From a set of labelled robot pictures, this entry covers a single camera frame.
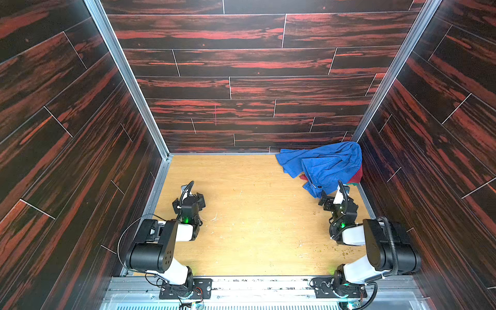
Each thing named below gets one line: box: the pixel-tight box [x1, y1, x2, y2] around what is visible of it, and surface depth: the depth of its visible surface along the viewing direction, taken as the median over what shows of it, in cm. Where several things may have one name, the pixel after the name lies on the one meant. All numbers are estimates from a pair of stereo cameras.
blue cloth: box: [275, 141, 363, 199], surface depth 107 cm
